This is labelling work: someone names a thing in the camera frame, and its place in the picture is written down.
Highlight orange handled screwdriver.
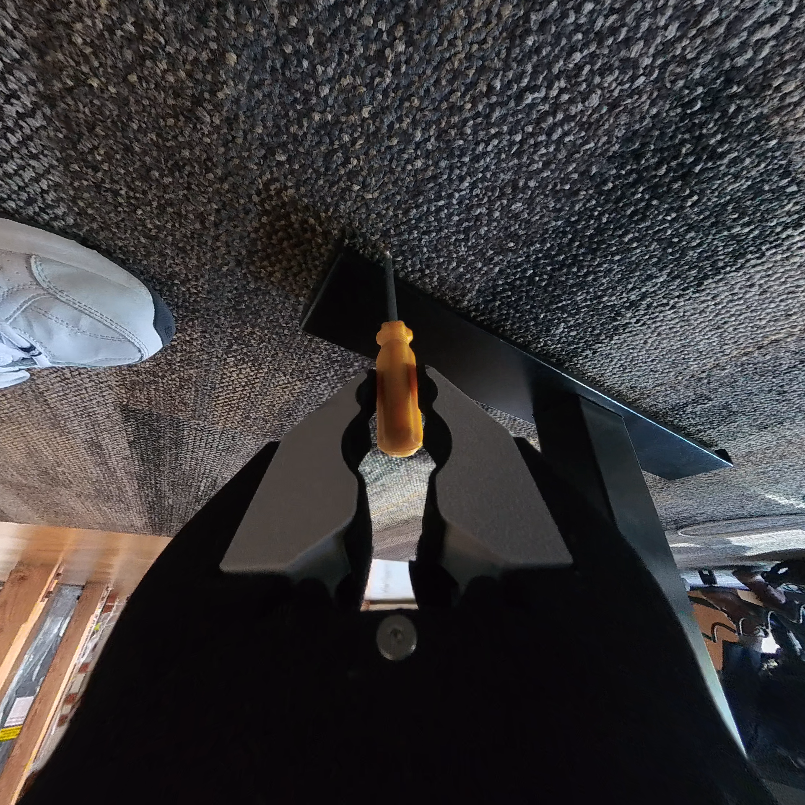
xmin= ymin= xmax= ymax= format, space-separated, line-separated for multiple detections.
xmin=375 ymin=253 xmax=425 ymax=457

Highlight black metal desk leg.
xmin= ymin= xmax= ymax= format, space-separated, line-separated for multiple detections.
xmin=300 ymin=244 xmax=750 ymax=758

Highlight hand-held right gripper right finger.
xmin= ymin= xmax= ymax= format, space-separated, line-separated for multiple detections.
xmin=412 ymin=366 xmax=574 ymax=610

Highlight dark tangled cables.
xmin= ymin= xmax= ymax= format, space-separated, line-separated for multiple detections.
xmin=686 ymin=553 xmax=805 ymax=667

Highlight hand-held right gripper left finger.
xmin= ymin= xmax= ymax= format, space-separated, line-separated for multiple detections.
xmin=220 ymin=371 xmax=378 ymax=611

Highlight white sneaker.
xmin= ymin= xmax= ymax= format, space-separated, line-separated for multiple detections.
xmin=0 ymin=217 xmax=176 ymax=389

